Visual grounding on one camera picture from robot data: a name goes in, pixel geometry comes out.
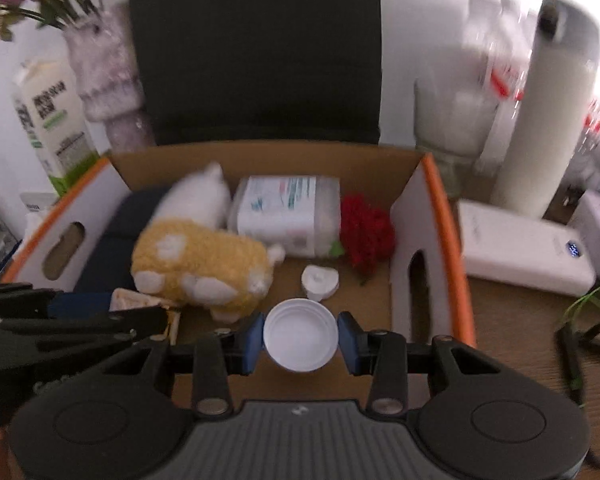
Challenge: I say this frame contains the yellow plush toy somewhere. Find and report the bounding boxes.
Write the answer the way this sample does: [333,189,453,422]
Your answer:
[131,161,287,322]

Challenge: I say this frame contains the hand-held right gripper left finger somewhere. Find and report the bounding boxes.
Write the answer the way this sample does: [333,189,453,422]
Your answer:
[100,312,266,416]

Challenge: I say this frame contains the translucent plastic box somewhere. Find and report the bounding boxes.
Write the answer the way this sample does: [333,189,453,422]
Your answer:
[228,175,342,258]

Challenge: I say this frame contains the clear glass cup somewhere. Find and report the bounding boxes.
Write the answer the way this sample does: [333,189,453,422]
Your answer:
[412,77,501,196]

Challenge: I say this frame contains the white green milk carton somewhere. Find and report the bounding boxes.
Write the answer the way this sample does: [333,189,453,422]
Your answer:
[11,57,103,198]

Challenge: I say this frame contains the dark folding umbrella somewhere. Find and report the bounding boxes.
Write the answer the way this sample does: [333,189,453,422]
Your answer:
[72,190,173,293]

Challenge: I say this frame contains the black paper bag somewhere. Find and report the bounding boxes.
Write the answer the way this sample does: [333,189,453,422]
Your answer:
[125,0,383,147]

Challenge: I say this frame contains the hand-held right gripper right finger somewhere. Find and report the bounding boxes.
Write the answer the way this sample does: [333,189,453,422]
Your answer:
[336,311,503,416]

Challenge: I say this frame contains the pale purple vase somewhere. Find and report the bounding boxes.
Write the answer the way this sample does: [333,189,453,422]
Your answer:
[62,2,156,153]

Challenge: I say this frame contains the clear water bottle red label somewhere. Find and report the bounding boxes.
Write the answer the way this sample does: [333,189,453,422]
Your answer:
[577,95,600,161]
[462,0,533,111]

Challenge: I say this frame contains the white round lid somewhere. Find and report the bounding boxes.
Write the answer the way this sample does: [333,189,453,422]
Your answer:
[263,298,339,372]

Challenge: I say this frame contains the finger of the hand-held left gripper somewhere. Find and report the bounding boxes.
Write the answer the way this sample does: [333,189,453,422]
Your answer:
[0,306,170,363]
[0,282,115,320]

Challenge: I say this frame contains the white thermos bottle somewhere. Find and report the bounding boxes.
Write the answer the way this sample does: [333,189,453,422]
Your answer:
[490,0,600,218]

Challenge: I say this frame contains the red artificial flower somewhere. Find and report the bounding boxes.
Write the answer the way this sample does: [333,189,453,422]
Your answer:
[330,194,396,286]

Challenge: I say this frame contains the white power bank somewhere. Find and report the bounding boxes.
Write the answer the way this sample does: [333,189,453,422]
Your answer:
[457,199,597,297]

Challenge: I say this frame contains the red cardboard box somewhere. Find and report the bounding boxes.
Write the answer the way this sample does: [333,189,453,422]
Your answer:
[0,139,478,403]

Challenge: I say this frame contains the small white plastic piece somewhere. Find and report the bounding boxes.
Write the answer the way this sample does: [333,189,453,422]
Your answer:
[301,265,340,301]

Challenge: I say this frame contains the dark green neckband earphones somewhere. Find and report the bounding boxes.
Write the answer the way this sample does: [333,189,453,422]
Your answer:
[555,277,600,468]

